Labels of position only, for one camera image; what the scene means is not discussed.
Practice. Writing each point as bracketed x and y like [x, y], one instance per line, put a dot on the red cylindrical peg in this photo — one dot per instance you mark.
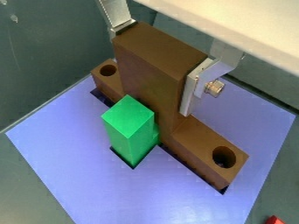
[274, 220]

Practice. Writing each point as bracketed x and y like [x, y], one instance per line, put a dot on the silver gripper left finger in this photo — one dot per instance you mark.
[117, 15]

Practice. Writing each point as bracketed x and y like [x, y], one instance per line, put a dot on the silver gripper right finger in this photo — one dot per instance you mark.
[204, 78]

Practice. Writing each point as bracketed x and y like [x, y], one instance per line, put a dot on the brown T-shaped block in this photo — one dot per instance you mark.
[149, 71]

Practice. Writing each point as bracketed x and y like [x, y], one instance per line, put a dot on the purple base board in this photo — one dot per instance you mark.
[65, 144]

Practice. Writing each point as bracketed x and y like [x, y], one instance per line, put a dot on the green U-shaped block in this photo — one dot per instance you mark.
[132, 129]

